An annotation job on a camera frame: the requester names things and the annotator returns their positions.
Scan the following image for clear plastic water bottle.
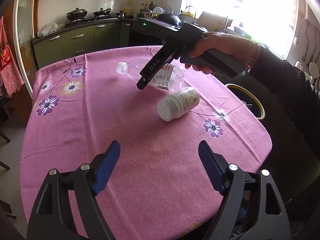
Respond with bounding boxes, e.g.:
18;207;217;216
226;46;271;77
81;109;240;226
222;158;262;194
116;59;185;92

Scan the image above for white pill bottle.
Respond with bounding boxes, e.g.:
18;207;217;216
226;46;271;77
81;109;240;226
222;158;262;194
157;87;200;122

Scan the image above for green kitchen cabinets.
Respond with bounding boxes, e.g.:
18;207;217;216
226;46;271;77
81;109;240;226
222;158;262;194
32;18;162;69

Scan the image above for yellow rimmed trash bin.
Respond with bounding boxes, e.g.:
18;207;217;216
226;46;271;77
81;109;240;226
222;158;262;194
226;83;265;120

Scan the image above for right hand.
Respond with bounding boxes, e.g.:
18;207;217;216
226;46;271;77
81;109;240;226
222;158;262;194
189;32;260;69

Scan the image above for large black wok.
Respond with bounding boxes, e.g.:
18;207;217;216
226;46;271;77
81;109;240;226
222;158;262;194
156;14;182;27

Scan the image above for wooden cutting board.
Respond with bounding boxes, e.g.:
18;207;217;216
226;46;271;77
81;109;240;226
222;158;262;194
197;11;233;32

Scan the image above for pink floral tablecloth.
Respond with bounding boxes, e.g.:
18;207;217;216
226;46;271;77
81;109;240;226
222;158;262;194
20;46;272;239

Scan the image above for small black pan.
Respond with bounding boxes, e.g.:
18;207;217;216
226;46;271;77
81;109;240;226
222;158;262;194
92;8;112;18

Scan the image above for black wok with lid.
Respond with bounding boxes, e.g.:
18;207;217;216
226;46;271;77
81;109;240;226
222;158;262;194
66;8;87;21

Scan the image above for white plastic bag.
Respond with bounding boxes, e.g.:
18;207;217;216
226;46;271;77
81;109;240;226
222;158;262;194
37;22;65;37

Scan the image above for red checkered apron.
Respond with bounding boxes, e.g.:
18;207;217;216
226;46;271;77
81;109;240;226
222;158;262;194
1;17;24;98

